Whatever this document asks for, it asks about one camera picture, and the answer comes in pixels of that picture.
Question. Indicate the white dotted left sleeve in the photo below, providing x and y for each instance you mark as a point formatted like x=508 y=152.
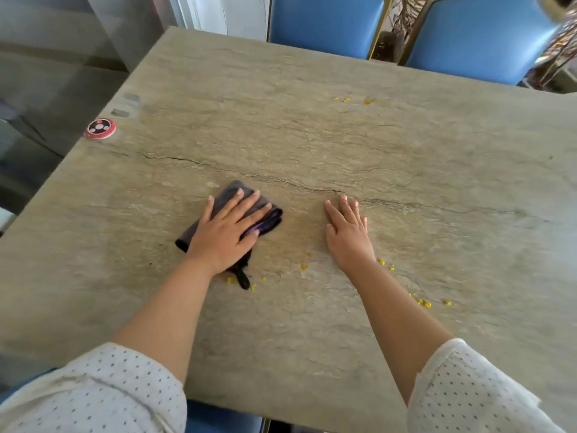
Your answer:
x=90 y=392

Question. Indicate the scattered yellow food crumbs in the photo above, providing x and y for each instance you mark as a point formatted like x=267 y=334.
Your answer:
x=427 y=304

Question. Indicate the blue padded chair gold frame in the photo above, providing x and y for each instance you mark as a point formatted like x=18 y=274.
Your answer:
x=324 y=22
x=478 y=40
x=221 y=419

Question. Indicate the white dotted right sleeve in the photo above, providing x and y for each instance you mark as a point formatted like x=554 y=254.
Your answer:
x=469 y=396

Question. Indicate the grey square sticker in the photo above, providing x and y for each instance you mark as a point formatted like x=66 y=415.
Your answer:
x=131 y=97
x=120 y=113

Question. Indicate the dark grey cloth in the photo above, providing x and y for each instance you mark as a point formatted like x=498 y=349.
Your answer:
x=222 y=196

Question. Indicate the group of rattan chairs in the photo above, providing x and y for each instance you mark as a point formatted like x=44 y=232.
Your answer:
x=563 y=49

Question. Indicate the red round call button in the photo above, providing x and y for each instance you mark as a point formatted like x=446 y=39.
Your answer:
x=100 y=128

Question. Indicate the person's left hand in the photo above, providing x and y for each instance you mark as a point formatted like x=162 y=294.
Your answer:
x=221 y=243

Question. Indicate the grey stone table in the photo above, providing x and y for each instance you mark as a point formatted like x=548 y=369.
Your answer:
x=360 y=144

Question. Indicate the person's right hand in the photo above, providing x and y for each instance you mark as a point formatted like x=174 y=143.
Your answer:
x=349 y=245

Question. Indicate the person's left forearm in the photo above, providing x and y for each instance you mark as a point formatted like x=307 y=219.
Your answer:
x=167 y=311

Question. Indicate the person's right forearm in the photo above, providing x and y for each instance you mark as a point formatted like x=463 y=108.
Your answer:
x=396 y=320

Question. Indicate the white dotted sleeve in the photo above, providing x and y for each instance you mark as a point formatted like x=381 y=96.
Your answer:
x=469 y=396
x=90 y=392

